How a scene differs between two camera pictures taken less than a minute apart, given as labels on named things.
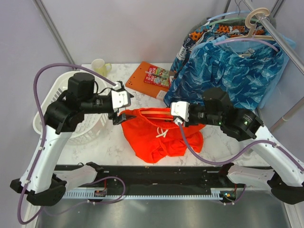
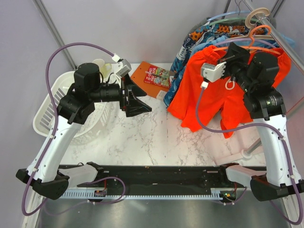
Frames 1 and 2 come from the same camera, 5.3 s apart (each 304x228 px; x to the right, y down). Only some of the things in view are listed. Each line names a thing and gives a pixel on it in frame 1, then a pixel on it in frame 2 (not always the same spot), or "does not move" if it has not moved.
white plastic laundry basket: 94,125 does not move
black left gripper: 122,118 → 134,106
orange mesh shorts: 153,139 → 195,100
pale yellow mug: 99,66 does not move
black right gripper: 190,121 → 236,52
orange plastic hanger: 156,112 → 251,45
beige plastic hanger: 251,33 does not move
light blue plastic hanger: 228,13 does not move
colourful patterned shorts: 212,30 does not move
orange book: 150,79 does not move
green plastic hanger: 233,18 does not move
